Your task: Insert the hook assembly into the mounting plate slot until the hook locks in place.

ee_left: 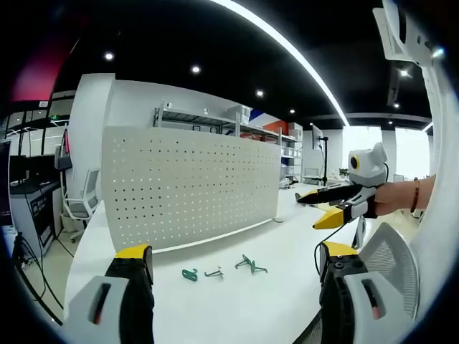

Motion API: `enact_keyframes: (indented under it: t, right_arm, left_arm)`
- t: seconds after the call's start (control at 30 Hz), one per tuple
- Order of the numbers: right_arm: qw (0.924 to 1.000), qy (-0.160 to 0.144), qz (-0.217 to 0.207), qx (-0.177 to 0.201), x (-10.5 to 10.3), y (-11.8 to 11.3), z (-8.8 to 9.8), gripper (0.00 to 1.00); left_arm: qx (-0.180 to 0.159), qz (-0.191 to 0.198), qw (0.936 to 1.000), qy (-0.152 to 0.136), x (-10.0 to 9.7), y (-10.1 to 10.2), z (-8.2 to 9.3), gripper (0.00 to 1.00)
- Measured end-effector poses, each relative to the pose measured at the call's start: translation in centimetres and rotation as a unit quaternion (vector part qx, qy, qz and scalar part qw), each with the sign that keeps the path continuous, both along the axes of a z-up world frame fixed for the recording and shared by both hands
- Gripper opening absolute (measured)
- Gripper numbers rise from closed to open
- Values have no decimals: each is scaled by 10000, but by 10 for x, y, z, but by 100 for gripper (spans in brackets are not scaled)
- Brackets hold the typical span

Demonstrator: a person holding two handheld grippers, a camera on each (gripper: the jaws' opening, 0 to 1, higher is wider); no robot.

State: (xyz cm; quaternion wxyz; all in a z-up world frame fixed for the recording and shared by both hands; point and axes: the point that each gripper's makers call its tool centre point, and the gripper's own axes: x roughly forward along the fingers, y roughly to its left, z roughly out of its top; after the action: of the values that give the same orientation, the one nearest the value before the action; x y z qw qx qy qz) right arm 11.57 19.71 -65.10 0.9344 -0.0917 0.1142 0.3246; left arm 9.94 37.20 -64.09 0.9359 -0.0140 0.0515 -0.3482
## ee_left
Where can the metal storage shelving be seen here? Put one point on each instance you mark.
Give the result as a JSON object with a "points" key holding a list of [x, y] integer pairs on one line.
{"points": [[229, 123]]}

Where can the white perforated mounting plate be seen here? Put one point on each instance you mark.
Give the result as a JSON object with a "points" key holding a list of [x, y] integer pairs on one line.
{"points": [[186, 186]]}

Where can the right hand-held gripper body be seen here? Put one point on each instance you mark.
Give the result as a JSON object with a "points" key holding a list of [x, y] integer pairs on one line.
{"points": [[367, 166]]}

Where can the screen on floor stand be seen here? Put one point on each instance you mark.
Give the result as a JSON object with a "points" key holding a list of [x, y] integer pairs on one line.
{"points": [[64, 157]]}

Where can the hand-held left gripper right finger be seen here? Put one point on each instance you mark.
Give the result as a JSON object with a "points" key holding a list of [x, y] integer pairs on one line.
{"points": [[362, 315]]}

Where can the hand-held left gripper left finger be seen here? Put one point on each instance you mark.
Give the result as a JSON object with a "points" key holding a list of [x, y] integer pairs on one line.
{"points": [[89, 308]]}

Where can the ceiling light strip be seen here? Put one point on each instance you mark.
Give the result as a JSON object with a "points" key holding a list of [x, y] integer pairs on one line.
{"points": [[287, 46]]}

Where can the black workstation desk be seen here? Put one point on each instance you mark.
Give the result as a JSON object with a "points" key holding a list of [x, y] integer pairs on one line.
{"points": [[32, 200]]}

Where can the white mesh office chair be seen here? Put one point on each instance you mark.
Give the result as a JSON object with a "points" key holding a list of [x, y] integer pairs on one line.
{"points": [[443, 125]]}

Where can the monitor on black stand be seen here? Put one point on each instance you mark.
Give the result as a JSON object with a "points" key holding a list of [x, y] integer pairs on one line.
{"points": [[318, 139]]}

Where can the person's right hand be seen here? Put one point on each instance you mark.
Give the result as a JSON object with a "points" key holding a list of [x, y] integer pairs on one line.
{"points": [[392, 199]]}

